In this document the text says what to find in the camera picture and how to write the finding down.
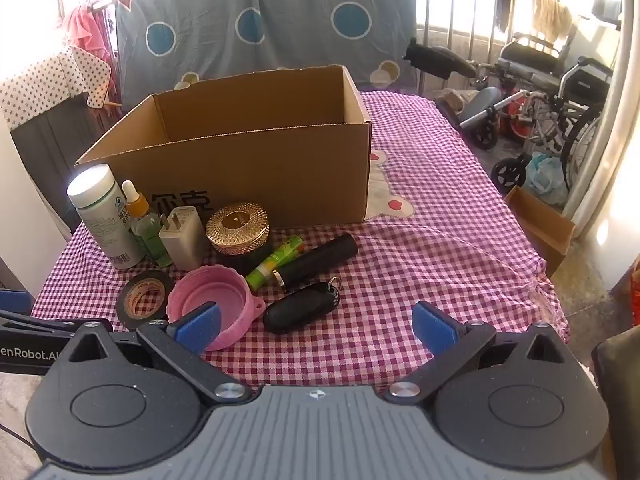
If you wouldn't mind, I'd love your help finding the brown cardboard box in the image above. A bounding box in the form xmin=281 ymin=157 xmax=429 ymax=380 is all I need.
xmin=75 ymin=64 xmax=373 ymax=227

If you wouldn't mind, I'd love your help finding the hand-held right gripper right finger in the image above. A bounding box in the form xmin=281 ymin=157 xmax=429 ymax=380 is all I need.
xmin=387 ymin=301 xmax=576 ymax=405

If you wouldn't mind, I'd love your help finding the purple checked tablecloth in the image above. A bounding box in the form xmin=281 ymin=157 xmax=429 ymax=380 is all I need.
xmin=30 ymin=91 xmax=571 ymax=396

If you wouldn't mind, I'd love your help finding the grey leg rest pad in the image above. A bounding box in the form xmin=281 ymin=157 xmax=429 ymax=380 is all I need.
xmin=457 ymin=86 xmax=503 ymax=148

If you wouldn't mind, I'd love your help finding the pink plastic lid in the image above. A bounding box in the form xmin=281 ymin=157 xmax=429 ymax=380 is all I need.
xmin=166 ymin=266 xmax=266 ymax=352

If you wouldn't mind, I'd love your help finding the black cylinder flashlight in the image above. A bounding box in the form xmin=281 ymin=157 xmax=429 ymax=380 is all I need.
xmin=270 ymin=232 xmax=360 ymax=288

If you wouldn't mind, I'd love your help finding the white plastic bottle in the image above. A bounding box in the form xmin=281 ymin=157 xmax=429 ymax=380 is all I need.
xmin=66 ymin=164 xmax=146 ymax=271

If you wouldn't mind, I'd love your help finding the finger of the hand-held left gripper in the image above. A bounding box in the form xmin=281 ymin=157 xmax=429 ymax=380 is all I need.
xmin=0 ymin=289 xmax=88 ymax=333

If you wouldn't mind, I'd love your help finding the white charger plug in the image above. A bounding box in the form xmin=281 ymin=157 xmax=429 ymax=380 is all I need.
xmin=158 ymin=208 xmax=207 ymax=272

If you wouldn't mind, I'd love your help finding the folded wheelchair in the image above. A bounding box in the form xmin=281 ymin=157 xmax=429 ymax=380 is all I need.
xmin=490 ymin=32 xmax=616 ymax=191

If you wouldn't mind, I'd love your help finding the blue bedsheet with circles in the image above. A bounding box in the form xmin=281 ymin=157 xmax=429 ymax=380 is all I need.
xmin=114 ymin=0 xmax=418 ymax=113

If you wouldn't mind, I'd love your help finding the dark grey cabinet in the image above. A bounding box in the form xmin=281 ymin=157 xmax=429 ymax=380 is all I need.
xmin=10 ymin=92 xmax=126 ymax=241

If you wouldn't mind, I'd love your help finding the black key fob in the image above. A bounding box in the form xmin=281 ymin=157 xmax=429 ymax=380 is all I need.
xmin=262 ymin=276 xmax=343 ymax=335

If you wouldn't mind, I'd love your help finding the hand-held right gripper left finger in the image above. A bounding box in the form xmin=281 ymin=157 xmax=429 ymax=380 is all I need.
xmin=65 ymin=301 xmax=254 ymax=406

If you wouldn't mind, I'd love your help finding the small open cardboard box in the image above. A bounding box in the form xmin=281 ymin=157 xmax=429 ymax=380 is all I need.
xmin=504 ymin=185 xmax=576 ymax=278

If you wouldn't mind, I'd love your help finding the white star print cloth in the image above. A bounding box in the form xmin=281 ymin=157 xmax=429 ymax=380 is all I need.
xmin=0 ymin=45 xmax=112 ymax=131

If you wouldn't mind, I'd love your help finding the pale plastic bag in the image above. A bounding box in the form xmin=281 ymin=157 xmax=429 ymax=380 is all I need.
xmin=522 ymin=151 xmax=568 ymax=206

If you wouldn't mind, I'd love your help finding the beige hanging towel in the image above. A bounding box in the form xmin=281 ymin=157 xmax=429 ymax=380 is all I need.
xmin=532 ymin=0 xmax=573 ymax=36

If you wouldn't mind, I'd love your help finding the pink hanging garment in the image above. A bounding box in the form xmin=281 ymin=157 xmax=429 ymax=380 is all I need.
xmin=62 ymin=7 xmax=121 ymax=106

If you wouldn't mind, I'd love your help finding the black tape roll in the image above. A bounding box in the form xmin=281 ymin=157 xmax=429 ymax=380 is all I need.
xmin=116 ymin=270 xmax=176 ymax=331

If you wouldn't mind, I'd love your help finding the gold lid dark jar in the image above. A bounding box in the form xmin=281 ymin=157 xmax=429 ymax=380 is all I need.
xmin=205 ymin=201 xmax=275 ymax=271

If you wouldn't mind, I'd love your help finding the green dropper bottle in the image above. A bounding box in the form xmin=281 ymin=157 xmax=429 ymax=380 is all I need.
xmin=121 ymin=180 xmax=173 ymax=268

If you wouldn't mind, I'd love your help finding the black padded seat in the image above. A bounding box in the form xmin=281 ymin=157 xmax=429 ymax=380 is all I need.
xmin=405 ymin=37 xmax=478 ymax=81

